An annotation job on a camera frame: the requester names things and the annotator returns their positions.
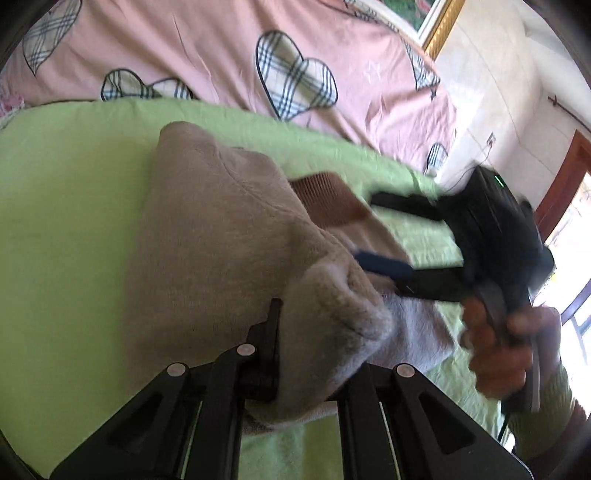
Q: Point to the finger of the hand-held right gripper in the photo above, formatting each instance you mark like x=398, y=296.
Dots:
x=401, y=203
x=388, y=267

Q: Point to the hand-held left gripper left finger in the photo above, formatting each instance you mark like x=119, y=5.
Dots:
x=265, y=360

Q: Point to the white wall socket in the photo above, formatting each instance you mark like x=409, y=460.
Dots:
x=491, y=138

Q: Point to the person's right hand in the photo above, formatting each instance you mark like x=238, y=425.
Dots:
x=494, y=364

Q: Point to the brown wooden door frame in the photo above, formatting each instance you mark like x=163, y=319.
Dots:
x=563, y=184

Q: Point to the pink heart print quilt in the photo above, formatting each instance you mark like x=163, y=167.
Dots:
x=184, y=46

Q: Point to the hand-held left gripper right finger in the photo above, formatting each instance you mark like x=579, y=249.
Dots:
x=360, y=438

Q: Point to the dark curtain rod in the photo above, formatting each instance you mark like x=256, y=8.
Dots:
x=568, y=108

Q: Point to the green bed sheet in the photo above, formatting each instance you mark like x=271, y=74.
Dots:
x=60, y=207

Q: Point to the beige knit sweater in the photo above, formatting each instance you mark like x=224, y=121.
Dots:
x=207, y=240

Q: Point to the person's right forearm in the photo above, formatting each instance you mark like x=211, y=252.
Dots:
x=549, y=406

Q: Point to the gold framed picture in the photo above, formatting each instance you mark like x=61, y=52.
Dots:
x=438, y=27

